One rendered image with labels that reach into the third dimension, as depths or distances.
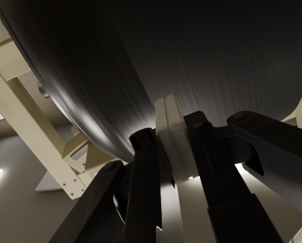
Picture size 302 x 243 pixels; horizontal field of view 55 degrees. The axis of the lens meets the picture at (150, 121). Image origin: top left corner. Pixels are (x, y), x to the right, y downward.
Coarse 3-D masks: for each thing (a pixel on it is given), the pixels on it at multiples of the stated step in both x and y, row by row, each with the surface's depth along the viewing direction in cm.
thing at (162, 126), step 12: (156, 108) 19; (156, 120) 16; (168, 120) 16; (156, 132) 15; (168, 132) 14; (168, 144) 14; (168, 156) 14; (180, 156) 14; (180, 168) 15; (180, 180) 15
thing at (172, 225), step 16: (144, 128) 14; (144, 144) 14; (144, 160) 13; (160, 160) 12; (144, 176) 11; (160, 176) 11; (144, 192) 10; (160, 192) 10; (176, 192) 13; (128, 208) 10; (144, 208) 9; (160, 208) 9; (176, 208) 12; (128, 224) 9; (144, 224) 8; (160, 224) 8; (176, 224) 10; (128, 240) 7; (144, 240) 7; (160, 240) 7; (176, 240) 9
